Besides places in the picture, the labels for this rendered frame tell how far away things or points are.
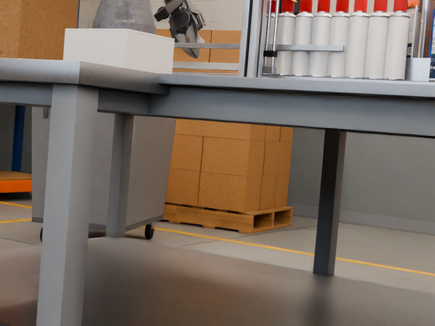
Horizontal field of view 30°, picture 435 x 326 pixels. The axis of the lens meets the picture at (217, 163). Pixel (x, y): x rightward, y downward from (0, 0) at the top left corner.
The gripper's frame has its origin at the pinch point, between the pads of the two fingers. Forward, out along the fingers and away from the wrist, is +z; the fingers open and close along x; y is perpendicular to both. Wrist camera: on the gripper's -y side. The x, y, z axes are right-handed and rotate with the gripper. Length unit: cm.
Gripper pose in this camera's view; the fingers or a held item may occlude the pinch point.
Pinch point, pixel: (193, 54)
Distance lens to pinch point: 235.7
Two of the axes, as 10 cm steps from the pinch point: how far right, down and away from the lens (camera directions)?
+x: -7.7, 4.2, 4.9
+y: 5.4, 0.0, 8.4
